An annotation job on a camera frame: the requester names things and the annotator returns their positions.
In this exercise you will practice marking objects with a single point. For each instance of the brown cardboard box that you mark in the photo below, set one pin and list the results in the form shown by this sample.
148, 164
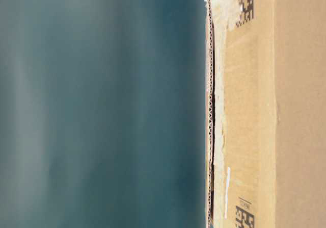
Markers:
265, 113

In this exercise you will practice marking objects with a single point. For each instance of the blue table cloth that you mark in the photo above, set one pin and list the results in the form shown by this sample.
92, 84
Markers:
102, 113

